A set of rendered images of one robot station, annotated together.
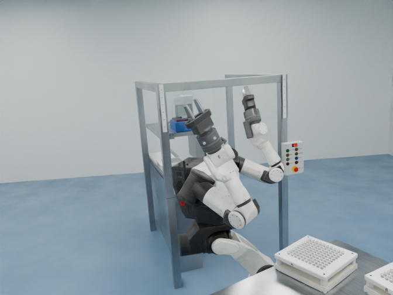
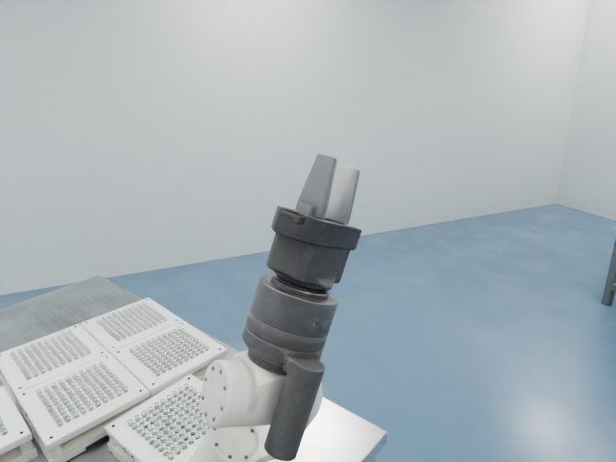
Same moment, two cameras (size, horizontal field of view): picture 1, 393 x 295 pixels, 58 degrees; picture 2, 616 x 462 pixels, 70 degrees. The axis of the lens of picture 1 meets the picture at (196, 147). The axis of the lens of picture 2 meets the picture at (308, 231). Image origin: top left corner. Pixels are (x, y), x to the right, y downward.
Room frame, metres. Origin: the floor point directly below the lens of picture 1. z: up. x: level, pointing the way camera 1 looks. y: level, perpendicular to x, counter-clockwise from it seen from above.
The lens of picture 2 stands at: (1.81, -0.18, 1.66)
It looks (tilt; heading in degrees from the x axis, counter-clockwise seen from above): 19 degrees down; 160
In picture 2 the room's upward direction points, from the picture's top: 1 degrees counter-clockwise
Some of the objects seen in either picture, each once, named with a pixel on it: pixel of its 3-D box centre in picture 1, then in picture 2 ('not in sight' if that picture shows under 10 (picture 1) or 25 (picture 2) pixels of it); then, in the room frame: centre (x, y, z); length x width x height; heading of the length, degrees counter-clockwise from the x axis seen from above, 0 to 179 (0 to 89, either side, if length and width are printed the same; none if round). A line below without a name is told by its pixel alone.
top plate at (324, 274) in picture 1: (315, 256); not in sight; (1.36, -0.47, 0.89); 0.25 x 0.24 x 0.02; 128
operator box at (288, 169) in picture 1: (292, 157); not in sight; (2.77, -0.77, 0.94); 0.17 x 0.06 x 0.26; 106
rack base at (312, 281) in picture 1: (315, 266); not in sight; (1.36, -0.47, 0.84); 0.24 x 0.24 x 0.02; 38
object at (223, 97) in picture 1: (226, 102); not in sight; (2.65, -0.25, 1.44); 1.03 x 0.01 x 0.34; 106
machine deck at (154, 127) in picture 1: (174, 129); not in sight; (2.91, 0.17, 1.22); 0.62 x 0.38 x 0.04; 16
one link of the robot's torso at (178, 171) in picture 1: (207, 187); not in sight; (1.77, -0.04, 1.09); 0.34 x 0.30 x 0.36; 154
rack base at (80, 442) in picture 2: not in sight; (86, 410); (0.72, -0.41, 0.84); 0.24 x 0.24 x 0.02; 26
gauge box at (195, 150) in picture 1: (198, 144); not in sight; (2.76, -0.02, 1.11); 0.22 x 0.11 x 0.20; 16
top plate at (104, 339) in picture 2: not in sight; (132, 324); (0.39, -0.30, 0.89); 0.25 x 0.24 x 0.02; 116
